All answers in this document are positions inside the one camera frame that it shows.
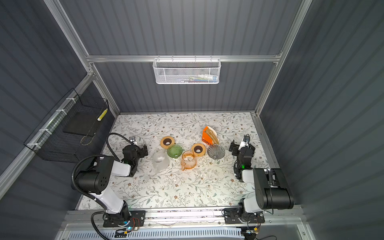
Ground white wire wall basket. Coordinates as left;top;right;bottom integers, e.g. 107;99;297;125
153;58;222;85

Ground wooden dripper ring stand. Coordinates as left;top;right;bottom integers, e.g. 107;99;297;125
191;143;206;158

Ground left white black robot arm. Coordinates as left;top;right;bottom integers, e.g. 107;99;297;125
71;145;148;230

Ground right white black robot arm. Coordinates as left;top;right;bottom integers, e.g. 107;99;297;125
223;136;295;224

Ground green glass dripper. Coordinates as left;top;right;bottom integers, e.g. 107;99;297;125
167;144;184;159

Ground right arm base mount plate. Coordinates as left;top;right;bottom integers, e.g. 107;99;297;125
222;208;265;225

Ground black pad in side basket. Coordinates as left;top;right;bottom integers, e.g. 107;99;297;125
63;113;102;137

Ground yellow marker in black basket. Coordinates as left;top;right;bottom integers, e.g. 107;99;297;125
97;108;109;122

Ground orange coffee filter box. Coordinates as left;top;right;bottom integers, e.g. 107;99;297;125
202;126;213;146

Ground black wire side basket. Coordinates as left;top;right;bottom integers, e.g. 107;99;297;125
24;89;109;163

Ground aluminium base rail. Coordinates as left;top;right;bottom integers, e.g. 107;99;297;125
60;205;307;230

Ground clear frosted glass carafe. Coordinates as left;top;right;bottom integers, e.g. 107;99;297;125
152;150;170;173

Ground orange glass carafe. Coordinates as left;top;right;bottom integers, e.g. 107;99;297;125
181;150;197;171

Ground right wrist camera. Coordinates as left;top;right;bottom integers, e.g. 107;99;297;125
242;134;251;148

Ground black corrugated cable conduit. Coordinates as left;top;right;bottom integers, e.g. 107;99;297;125
71;132;136;240

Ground pens in white basket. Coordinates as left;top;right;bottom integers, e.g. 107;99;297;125
179;74;219;83

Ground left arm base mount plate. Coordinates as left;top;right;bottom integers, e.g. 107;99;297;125
103;211;146;228

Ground brown paper coffee filters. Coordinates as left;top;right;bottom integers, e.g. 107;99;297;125
206;127;219;145

